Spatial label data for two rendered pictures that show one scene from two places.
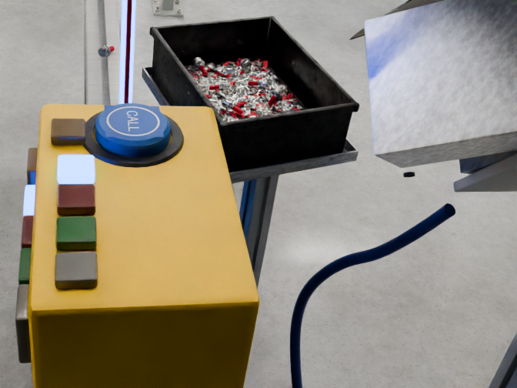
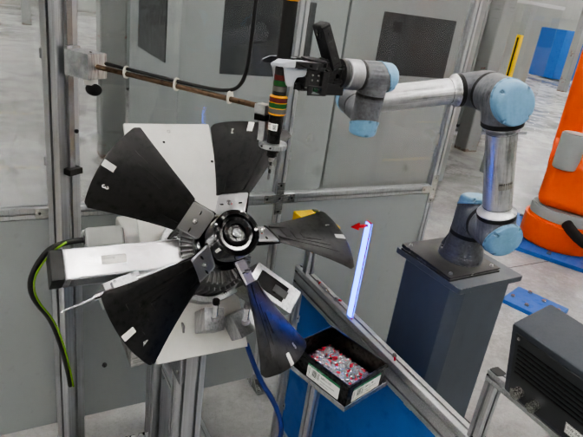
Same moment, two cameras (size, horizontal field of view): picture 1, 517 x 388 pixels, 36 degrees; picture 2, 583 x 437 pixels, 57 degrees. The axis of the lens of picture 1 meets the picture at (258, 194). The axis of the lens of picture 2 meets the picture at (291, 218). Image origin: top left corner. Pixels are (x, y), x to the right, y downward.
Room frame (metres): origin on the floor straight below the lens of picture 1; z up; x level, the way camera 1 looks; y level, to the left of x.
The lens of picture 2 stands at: (1.96, -0.46, 1.78)
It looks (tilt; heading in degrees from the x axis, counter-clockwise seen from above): 23 degrees down; 165
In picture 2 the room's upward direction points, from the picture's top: 8 degrees clockwise
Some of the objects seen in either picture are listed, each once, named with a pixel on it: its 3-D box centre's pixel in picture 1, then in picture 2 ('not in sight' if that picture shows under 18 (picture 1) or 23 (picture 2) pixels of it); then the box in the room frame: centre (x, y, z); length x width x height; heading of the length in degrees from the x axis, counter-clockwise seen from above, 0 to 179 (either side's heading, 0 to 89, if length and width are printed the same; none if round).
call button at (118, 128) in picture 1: (132, 131); not in sight; (0.35, 0.07, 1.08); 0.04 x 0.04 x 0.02
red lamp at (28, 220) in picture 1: (29, 251); not in sight; (0.28, 0.11, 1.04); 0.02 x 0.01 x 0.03; 16
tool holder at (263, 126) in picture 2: not in sight; (271, 127); (0.68, -0.21, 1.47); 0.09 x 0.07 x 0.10; 51
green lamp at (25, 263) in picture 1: (27, 285); not in sight; (0.26, 0.10, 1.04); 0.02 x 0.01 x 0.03; 16
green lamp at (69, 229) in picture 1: (76, 232); not in sight; (0.26, 0.08, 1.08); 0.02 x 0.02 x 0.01; 16
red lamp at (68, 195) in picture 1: (76, 199); not in sight; (0.29, 0.09, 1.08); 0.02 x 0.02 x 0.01; 16
